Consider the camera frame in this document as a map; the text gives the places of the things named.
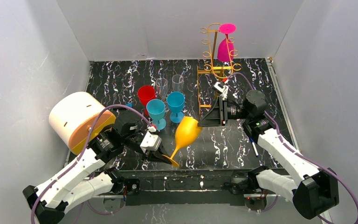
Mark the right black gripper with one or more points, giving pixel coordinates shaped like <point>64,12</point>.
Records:
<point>223,111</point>

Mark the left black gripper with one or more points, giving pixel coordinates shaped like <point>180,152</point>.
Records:
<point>149,154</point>

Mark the yellow wine glass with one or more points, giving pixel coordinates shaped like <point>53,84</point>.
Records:
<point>186,133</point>

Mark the blue wine glass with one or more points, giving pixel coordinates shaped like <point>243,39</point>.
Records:
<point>176,101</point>
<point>156,111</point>

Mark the blue wine glass front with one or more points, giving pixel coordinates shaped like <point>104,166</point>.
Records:
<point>156,111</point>

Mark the clear champagne flute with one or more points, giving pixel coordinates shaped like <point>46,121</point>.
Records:
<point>177,83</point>
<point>162,88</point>

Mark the red wine glass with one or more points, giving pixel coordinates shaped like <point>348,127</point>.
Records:
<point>145,94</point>

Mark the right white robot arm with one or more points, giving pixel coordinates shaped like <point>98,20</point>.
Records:
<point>311,189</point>

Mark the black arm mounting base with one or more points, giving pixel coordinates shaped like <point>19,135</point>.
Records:
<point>201,186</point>

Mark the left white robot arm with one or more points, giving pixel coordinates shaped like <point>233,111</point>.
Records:
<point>73,185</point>

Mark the pink wine glass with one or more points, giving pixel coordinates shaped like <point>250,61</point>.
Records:
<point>226,50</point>

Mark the blue white marker pen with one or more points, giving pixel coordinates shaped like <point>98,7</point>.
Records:
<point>254,147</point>

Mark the white orange cylinder spool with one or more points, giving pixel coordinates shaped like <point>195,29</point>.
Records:
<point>72,117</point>

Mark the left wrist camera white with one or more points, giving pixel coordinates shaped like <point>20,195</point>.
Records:
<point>150,142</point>

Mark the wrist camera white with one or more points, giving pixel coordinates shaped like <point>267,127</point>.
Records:
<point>221,88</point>
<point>150,142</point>

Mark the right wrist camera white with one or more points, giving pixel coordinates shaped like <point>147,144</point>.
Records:
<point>221,88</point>

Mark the gold wire glass rack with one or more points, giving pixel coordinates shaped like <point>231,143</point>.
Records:
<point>215,67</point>

